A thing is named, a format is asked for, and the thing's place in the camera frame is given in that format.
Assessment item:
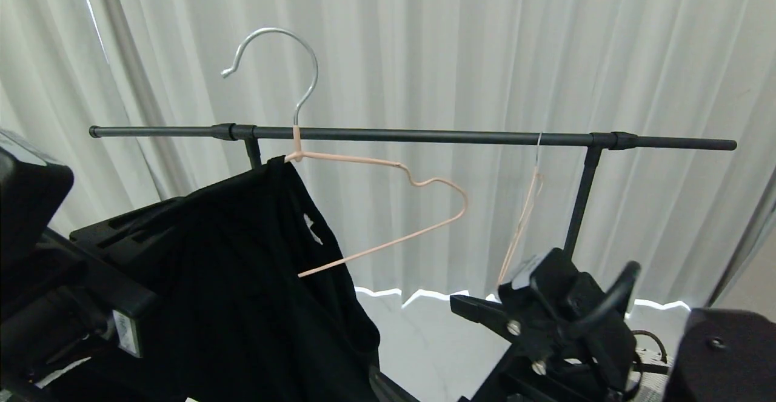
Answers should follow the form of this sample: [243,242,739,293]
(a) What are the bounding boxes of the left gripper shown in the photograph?
[0,196,190,386]

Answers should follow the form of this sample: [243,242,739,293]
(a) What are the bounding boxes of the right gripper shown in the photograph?
[450,295,637,402]

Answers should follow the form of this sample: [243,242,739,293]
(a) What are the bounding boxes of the black t-shirt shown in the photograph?
[36,156,383,402]

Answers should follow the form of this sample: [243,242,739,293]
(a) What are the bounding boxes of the pink clothes hanger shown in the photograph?
[497,132,545,287]
[221,27,469,279]

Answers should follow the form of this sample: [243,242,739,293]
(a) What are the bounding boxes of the black clothes rack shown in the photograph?
[89,124,737,257]

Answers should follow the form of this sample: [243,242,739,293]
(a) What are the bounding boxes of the white curtain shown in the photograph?
[0,0,776,309]

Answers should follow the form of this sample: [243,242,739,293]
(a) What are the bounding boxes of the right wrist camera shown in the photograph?
[497,247,607,330]

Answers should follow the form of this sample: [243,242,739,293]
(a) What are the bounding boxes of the black cable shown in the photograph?
[567,261,641,339]

